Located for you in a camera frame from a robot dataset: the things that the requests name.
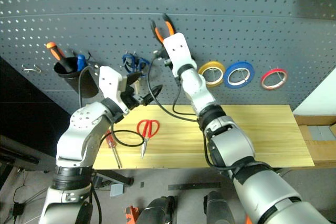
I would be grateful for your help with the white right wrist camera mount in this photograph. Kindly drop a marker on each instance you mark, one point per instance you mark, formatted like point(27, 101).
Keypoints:
point(178, 51)

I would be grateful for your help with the black side furniture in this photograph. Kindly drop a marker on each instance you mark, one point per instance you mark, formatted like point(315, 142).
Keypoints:
point(18, 153)

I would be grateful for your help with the black cup holder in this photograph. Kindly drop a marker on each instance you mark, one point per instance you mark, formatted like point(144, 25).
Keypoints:
point(86, 85)

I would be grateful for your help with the blue scissors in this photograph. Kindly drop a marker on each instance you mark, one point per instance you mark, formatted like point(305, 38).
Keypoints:
point(131, 62)

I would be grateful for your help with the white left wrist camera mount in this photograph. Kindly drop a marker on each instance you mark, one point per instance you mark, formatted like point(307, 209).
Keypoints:
point(110, 82)

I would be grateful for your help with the grey pegboard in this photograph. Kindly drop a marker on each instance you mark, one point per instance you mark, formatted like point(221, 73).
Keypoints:
point(236, 11)

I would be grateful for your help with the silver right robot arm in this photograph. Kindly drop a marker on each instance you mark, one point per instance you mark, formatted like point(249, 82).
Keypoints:
point(231, 142)

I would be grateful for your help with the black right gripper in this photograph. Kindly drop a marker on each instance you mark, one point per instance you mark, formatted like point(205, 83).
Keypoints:
point(168, 62)

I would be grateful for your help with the red scissors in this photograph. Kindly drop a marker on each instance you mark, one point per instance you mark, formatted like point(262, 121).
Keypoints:
point(147, 129)

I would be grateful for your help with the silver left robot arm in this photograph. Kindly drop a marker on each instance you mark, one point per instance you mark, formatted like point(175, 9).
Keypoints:
point(78, 134)

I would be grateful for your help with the red tape roll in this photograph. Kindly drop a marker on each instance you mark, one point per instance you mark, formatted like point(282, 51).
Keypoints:
point(265, 77)

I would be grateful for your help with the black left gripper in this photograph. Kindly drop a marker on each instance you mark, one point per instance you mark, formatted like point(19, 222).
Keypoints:
point(131, 99)

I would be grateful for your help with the orange and black object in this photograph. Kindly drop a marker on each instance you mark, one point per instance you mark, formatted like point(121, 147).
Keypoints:
point(131, 214)

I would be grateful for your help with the dark rounded shape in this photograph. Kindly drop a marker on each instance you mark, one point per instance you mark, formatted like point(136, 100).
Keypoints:
point(157, 211)
point(219, 208)

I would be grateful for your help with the orange and black pliers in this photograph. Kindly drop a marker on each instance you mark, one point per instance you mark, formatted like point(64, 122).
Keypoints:
point(158, 33)

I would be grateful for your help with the blue tape roll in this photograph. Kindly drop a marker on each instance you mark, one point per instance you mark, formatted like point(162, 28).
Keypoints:
point(228, 70)

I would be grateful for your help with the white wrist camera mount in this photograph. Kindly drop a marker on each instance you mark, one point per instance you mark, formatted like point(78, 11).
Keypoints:
point(110, 82)
point(178, 51)

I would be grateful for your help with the brown cardboard box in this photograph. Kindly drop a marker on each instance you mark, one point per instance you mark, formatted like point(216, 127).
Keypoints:
point(320, 142)

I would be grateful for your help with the yellow tape roll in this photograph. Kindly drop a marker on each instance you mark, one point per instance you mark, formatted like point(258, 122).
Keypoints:
point(203, 67)

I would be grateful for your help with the black flat strip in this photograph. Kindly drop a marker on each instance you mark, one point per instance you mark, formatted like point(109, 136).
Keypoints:
point(194, 186)

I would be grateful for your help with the black table leg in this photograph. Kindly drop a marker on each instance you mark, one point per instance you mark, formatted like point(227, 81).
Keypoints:
point(115, 176)

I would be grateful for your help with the small wooden block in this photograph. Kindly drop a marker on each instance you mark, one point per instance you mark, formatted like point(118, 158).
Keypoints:
point(136, 87)

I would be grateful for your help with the metal pegboard hook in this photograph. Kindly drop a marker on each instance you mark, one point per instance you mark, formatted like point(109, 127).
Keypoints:
point(31, 69)

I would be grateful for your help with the black power adapter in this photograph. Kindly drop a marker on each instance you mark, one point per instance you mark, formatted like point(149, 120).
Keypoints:
point(18, 208)

